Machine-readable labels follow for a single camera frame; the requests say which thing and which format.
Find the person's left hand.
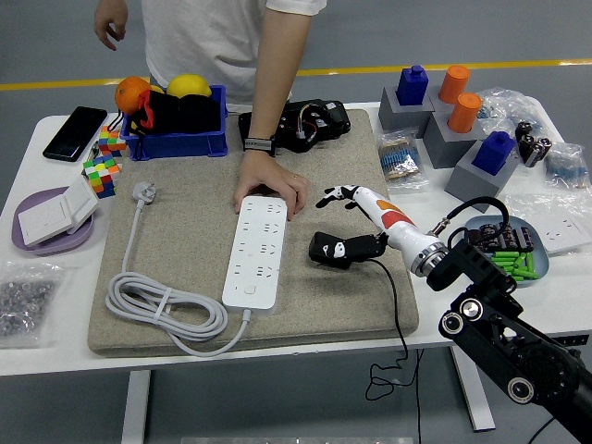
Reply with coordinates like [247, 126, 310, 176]
[232, 150, 310, 222]

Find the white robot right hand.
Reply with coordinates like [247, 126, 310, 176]
[315, 183, 440, 274]

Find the person's right hand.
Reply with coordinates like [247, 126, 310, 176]
[93, 0, 130, 52]

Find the white power strip with cable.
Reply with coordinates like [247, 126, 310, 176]
[105, 180, 288, 357]

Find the black plug with cord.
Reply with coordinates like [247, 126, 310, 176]
[308, 230, 423, 444]

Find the grey and black wristband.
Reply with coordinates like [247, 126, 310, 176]
[242, 136, 278, 158]

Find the clear bag of striped resistors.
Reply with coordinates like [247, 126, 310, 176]
[376, 129, 430, 193]

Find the orange fruit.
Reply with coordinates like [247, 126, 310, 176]
[114, 76, 153, 116]

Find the grey socket block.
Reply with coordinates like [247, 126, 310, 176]
[377, 86, 436, 133]
[444, 140, 520, 208]
[427, 85, 463, 115]
[423, 110, 487, 170]

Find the blue plastic bin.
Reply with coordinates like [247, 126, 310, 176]
[120, 84, 229, 162]

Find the person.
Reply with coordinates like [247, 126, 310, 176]
[141, 0, 327, 115]

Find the grey-brown mat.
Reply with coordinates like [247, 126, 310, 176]
[86, 108, 421, 357]

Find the large yellow citrus fruit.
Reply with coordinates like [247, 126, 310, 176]
[166, 73, 213, 99]

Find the black pouch with red lining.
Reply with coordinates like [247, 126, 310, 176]
[120, 89, 222, 138]

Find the pile of dark capacitors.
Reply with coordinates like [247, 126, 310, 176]
[466, 221, 536, 253]

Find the blue square peg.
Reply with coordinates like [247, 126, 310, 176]
[395, 65, 429, 106]
[471, 130, 516, 176]

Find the black smartphone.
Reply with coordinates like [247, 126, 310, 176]
[42, 105, 108, 163]

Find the colourful puzzle cube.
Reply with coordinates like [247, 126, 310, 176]
[97, 125, 128, 158]
[81, 154, 121, 200]

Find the pile of green batteries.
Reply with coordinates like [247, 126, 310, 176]
[489, 251, 540, 282]

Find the orange cylinder peg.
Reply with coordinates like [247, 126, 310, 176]
[438, 64, 471, 105]
[447, 92, 483, 134]

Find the blue-grey tray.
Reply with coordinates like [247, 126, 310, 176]
[463, 215, 550, 289]

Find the bundle of black capacitors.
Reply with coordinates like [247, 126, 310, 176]
[513, 120, 554, 167]

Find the crumpled clear bag of parts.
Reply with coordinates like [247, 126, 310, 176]
[475, 87, 551, 135]

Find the clear plastic bag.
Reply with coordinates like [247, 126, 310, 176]
[503, 191, 592, 258]

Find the clear bag of blue resistors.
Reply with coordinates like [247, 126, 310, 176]
[543, 142, 591, 191]

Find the white table leg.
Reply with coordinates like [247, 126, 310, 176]
[450, 345, 497, 432]
[120, 369, 152, 444]

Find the purple tray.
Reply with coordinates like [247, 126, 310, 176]
[11, 186, 96, 257]

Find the clear bag of metal nuts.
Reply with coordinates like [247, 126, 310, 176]
[0, 261, 66, 349]

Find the black electronic device with wires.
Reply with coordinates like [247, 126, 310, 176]
[238, 98, 352, 154]

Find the white wall socket panel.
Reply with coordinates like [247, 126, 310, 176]
[538, 215, 592, 255]

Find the white wall switch panel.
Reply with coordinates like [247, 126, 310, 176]
[17, 175, 101, 248]

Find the thin black floor cable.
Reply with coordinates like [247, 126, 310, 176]
[526, 415, 556, 444]

